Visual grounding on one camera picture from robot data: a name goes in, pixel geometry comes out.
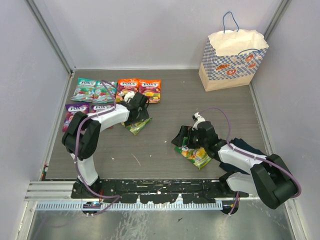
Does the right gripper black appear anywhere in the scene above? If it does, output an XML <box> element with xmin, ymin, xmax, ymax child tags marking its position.
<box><xmin>172</xmin><ymin>125</ymin><xmax>208</xmax><ymax>149</ymax></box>

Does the orange snack packet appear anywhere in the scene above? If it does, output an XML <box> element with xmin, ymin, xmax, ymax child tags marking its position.
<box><xmin>115</xmin><ymin>78</ymin><xmax>139</xmax><ymax>103</ymax></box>

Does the yellow green Fox's candy bag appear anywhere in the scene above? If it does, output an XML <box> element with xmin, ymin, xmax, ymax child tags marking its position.
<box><xmin>174</xmin><ymin>145</ymin><xmax>212</xmax><ymax>170</ymax></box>

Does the teal Fox's candy bag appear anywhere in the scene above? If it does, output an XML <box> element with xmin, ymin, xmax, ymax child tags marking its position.
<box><xmin>92</xmin><ymin>80</ymin><xmax>117</xmax><ymax>104</ymax></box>
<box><xmin>70</xmin><ymin>77</ymin><xmax>97</xmax><ymax>103</ymax></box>

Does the small purple snack packet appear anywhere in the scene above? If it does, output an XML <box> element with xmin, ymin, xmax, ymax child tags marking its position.
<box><xmin>90</xmin><ymin>103</ymin><xmax>115</xmax><ymax>121</ymax></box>

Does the purple Fox's berries candy bag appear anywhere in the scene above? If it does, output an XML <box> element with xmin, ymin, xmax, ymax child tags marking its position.
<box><xmin>62</xmin><ymin>102</ymin><xmax>90</xmax><ymax>132</ymax></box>

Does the checkered paper bakery bag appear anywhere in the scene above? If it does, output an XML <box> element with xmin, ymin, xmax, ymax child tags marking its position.
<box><xmin>198</xmin><ymin>20</ymin><xmax>269</xmax><ymax>92</ymax></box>

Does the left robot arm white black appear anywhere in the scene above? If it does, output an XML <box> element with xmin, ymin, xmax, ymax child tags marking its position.
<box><xmin>61</xmin><ymin>91</ymin><xmax>149</xmax><ymax>198</ymax></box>

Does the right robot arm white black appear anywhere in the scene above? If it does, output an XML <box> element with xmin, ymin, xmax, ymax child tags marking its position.
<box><xmin>171</xmin><ymin>121</ymin><xmax>302</xmax><ymax>209</ymax></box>

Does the orange candy bag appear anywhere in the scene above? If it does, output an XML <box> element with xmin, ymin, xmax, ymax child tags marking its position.
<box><xmin>138</xmin><ymin>79</ymin><xmax>161</xmax><ymax>104</ymax></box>

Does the dark blue cloth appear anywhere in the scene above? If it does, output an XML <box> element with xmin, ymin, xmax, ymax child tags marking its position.
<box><xmin>217</xmin><ymin>138</ymin><xmax>267</xmax><ymax>175</ymax></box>

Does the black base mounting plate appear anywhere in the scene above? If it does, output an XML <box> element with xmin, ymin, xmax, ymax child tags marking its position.
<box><xmin>71</xmin><ymin>178</ymin><xmax>250</xmax><ymax>205</ymax></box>

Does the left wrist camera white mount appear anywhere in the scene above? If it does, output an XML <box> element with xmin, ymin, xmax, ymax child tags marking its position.
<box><xmin>120</xmin><ymin>91</ymin><xmax>136</xmax><ymax>103</ymax></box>

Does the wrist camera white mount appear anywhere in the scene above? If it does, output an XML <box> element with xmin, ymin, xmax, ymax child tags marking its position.
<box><xmin>120</xmin><ymin>91</ymin><xmax>136</xmax><ymax>103</ymax></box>
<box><xmin>192</xmin><ymin>112</ymin><xmax>206</xmax><ymax>130</ymax></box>

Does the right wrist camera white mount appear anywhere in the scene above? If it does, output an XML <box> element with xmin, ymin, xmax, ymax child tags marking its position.
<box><xmin>192</xmin><ymin>112</ymin><xmax>206</xmax><ymax>130</ymax></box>

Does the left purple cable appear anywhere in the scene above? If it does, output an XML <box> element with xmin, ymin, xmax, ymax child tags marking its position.
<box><xmin>73</xmin><ymin>79</ymin><xmax>121</xmax><ymax>216</ymax></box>

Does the slotted cable duct rail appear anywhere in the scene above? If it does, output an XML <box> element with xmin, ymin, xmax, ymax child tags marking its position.
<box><xmin>35</xmin><ymin>200</ymin><xmax>223</xmax><ymax>211</ymax></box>

